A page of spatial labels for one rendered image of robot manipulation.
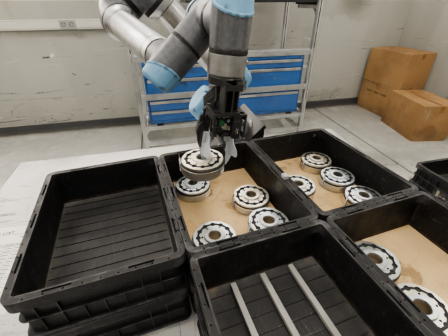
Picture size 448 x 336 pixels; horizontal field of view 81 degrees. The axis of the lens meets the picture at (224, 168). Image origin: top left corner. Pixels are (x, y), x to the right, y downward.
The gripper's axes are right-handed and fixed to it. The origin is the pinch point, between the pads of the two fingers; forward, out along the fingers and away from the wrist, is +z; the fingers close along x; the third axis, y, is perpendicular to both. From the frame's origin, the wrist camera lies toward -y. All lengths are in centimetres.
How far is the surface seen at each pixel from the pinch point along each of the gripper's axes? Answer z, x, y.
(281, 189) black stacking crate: 7.8, 17.3, 5.8
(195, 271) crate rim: 8.3, -10.5, 24.2
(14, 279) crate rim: 11.3, -39.8, 15.6
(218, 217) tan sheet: 17.1, 1.5, 2.6
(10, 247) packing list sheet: 36, -56, -18
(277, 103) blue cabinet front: 44, 127, -179
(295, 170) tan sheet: 13.7, 33.8, -11.1
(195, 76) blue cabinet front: 21, 41, -187
